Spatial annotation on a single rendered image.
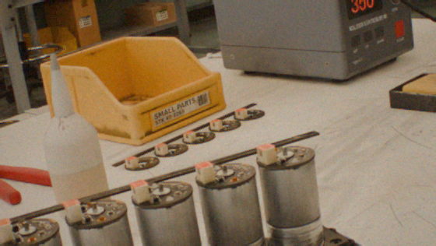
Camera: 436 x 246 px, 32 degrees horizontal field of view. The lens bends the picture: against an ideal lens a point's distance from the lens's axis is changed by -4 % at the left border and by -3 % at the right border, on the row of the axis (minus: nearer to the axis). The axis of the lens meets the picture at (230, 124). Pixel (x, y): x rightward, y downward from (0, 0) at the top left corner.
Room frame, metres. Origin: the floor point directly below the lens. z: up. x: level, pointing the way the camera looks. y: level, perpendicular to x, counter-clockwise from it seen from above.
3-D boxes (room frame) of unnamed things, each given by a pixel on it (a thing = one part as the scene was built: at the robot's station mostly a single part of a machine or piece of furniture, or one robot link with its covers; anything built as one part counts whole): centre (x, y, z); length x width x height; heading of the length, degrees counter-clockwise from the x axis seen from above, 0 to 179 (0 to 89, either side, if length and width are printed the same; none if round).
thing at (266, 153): (0.31, -0.01, 0.82); 0.01 x 0.01 x 0.01; 22
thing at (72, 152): (0.44, 0.10, 0.80); 0.03 x 0.03 x 0.10
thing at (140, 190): (0.28, 0.04, 0.82); 0.01 x 0.01 x 0.01; 22
